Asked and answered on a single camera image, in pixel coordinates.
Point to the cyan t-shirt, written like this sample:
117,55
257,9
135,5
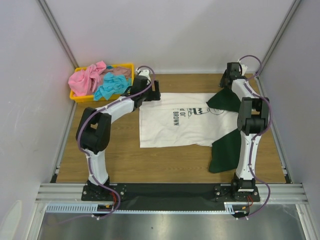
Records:
112,85

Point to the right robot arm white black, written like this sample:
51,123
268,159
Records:
252,122

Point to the mauve t-shirt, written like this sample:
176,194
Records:
118,70

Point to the white green raglan t-shirt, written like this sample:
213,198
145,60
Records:
204,119

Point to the white slotted cable duct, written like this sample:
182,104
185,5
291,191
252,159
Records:
104,208

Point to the left aluminium frame post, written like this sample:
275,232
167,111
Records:
49,16

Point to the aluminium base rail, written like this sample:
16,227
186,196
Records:
280,193

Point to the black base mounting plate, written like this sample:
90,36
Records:
176,194

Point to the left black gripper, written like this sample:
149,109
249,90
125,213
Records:
154,95

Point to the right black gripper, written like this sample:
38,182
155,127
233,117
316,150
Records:
224,81

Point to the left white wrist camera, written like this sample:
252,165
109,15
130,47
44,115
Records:
143,72

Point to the right aluminium frame post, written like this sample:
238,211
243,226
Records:
282,28

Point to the aluminium frame post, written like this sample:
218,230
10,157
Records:
49,16
282,28

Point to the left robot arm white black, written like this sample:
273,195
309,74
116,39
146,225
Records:
94,131

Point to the pink t-shirt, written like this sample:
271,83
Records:
85,82

